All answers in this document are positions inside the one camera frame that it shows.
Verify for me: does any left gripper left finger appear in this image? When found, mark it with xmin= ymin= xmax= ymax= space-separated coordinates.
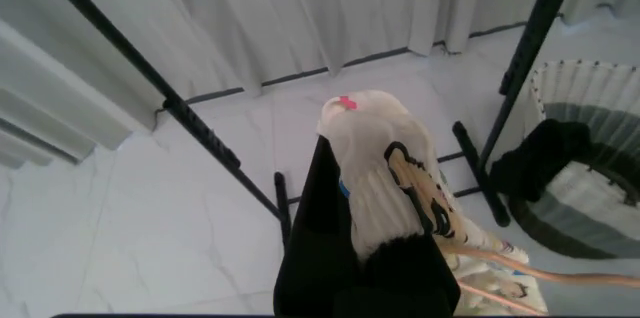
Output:
xmin=273 ymin=134 xmax=362 ymax=317

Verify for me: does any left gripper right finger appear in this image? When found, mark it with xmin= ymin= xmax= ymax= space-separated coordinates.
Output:
xmin=359 ymin=234 xmax=462 ymax=317

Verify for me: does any cream printed garment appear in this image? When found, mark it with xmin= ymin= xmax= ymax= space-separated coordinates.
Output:
xmin=316 ymin=89 xmax=549 ymax=317

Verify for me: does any pink clothes hanger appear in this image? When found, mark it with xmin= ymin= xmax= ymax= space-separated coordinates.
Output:
xmin=434 ymin=240 xmax=640 ymax=317

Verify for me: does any black garment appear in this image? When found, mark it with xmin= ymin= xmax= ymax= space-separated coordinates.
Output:
xmin=488 ymin=118 xmax=594 ymax=203

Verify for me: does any black clothes rack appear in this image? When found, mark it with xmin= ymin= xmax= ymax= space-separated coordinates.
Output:
xmin=24 ymin=0 xmax=572 ymax=249

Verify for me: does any white laundry basket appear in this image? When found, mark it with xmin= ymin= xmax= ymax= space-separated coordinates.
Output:
xmin=507 ymin=59 xmax=640 ymax=260

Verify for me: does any white curtain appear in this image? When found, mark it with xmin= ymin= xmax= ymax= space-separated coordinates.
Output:
xmin=0 ymin=0 xmax=640 ymax=169

